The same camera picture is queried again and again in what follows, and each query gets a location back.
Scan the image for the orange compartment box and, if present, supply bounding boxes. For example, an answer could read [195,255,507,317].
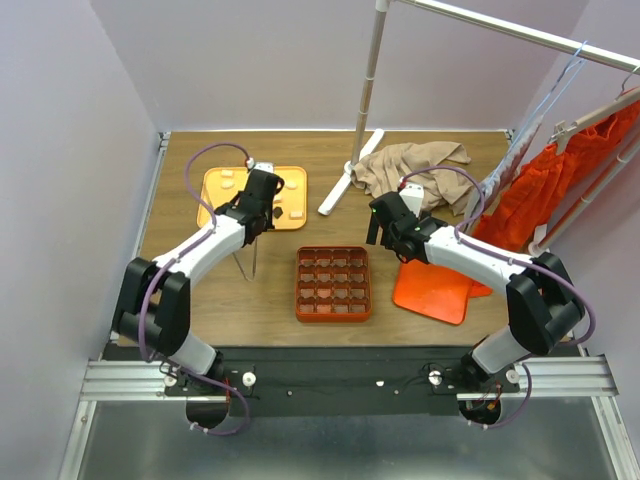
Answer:
[294,246,372,324]

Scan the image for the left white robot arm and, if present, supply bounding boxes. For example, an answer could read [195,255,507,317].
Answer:
[112,162,285,395]

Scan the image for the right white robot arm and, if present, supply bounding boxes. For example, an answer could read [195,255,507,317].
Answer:
[366,192,586,392]

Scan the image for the light orange tray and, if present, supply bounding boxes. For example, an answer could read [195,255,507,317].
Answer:
[201,165,307,231]

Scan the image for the beige crumpled cloth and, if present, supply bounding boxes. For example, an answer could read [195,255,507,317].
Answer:
[351,141,474,216]

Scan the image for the orange box lid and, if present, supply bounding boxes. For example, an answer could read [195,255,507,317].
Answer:
[392,260,473,326]

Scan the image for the orange garment on hanger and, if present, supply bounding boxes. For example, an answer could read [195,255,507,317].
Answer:
[473,102,639,251]

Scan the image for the wooden clothes hanger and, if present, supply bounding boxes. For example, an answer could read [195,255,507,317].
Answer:
[549,66,639,154]

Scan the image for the white clothes rack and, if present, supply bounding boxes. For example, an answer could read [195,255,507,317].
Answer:
[317,0,640,217]

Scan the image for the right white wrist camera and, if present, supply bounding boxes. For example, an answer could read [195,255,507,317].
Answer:
[398,182,424,217]

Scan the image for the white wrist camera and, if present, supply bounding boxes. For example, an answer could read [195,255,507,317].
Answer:
[254,161,275,173]
[398,182,424,217]

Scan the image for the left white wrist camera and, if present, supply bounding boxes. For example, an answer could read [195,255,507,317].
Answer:
[254,161,275,173]

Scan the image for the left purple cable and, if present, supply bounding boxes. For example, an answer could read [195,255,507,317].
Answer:
[137,142,253,437]

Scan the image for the purple cable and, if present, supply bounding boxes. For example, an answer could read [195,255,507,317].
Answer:
[399,164,598,430]
[137,142,253,437]

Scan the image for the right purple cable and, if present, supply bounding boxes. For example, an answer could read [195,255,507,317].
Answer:
[399,164,598,430]

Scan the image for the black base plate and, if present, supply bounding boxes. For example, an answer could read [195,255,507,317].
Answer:
[165,346,520,417]

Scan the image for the aluminium rail frame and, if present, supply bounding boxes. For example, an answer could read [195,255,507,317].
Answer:
[57,130,640,480]

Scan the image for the blue wire hanger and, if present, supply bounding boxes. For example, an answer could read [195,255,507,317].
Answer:
[483,40,588,199]

